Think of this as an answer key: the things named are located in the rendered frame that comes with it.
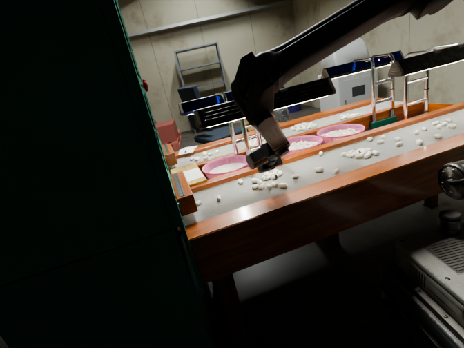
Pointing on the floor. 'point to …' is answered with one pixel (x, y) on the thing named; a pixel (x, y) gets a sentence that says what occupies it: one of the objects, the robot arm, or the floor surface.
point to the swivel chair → (188, 93)
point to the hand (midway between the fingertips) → (264, 168)
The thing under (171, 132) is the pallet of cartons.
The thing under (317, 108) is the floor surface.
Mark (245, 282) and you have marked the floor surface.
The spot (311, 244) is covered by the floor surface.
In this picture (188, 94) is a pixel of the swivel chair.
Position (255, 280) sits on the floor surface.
